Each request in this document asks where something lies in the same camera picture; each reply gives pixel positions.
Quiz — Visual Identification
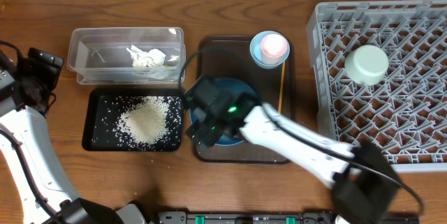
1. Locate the yellow green snack wrapper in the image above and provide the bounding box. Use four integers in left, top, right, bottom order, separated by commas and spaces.
133, 66, 176, 80

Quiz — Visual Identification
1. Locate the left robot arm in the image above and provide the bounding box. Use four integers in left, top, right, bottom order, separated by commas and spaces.
1, 47, 149, 224

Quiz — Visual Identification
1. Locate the brown serving tray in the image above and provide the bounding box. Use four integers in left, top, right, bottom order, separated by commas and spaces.
192, 35, 295, 165

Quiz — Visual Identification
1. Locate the pile of white rice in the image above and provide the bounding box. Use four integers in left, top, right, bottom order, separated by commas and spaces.
101, 95, 183, 147

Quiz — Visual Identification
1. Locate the wooden chopstick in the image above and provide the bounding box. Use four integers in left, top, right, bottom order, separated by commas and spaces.
278, 62, 286, 114

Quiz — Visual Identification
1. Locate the white pink cup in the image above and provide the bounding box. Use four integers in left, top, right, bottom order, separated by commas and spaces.
261, 33, 288, 65

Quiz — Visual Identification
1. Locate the clear plastic bin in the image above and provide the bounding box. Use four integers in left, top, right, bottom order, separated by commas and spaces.
67, 27, 186, 84

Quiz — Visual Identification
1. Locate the grey dishwasher rack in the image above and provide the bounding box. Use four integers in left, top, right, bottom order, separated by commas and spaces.
306, 0, 447, 176

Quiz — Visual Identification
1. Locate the light blue small bowl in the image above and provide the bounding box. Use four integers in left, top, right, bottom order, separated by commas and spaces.
249, 31, 291, 69

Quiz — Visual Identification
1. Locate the mint green bowl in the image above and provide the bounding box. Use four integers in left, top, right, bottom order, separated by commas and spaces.
344, 45, 389, 86

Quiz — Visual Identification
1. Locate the white napkin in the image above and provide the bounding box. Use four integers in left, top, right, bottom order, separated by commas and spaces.
126, 45, 166, 68

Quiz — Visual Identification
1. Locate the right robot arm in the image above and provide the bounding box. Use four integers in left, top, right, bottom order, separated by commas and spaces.
183, 77, 402, 223

